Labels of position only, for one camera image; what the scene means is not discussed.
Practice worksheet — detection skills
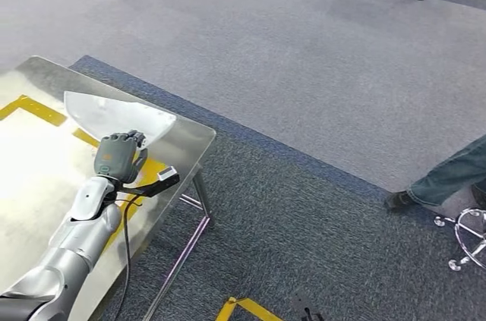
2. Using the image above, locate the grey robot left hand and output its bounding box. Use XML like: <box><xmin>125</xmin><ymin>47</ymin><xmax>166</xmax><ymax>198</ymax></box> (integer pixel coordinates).
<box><xmin>93</xmin><ymin>130</ymin><xmax>149</xmax><ymax>185</ymax></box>

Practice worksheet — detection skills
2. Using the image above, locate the white triangular panel part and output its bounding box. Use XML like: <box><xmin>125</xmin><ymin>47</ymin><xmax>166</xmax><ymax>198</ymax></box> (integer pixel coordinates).
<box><xmin>63</xmin><ymin>90</ymin><xmax>177</xmax><ymax>149</ymax></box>

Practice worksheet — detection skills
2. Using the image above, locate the steel workbench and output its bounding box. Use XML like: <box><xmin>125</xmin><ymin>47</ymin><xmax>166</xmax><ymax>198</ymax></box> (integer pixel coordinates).
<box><xmin>0</xmin><ymin>55</ymin><xmax>218</xmax><ymax>321</ymax></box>

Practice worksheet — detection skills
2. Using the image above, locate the yellow tape on workbench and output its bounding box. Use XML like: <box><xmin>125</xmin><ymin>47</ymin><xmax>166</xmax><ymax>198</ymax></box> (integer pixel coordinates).
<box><xmin>0</xmin><ymin>94</ymin><xmax>168</xmax><ymax>255</ymax></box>

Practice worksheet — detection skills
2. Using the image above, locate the black robot foot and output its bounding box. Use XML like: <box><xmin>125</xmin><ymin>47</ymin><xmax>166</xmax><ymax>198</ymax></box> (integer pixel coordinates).
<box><xmin>301</xmin><ymin>307</ymin><xmax>326</xmax><ymax>321</ymax></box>

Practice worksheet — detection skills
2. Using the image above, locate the person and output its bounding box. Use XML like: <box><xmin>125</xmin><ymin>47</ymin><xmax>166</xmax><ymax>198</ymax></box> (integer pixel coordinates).
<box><xmin>383</xmin><ymin>135</ymin><xmax>486</xmax><ymax>212</ymax></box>

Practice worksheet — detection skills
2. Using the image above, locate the stool with chrome base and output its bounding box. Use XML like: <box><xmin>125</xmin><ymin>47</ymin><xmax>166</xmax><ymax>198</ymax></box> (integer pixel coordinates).
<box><xmin>434</xmin><ymin>206</ymin><xmax>486</xmax><ymax>273</ymax></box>

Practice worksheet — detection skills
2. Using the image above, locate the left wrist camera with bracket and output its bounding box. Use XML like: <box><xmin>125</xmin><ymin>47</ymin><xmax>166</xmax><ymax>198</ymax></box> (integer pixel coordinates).
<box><xmin>121</xmin><ymin>166</ymin><xmax>180</xmax><ymax>198</ymax></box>

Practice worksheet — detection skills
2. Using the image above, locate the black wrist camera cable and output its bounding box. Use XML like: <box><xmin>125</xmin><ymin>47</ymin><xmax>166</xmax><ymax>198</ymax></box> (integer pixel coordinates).
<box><xmin>113</xmin><ymin>195</ymin><xmax>143</xmax><ymax>321</ymax></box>

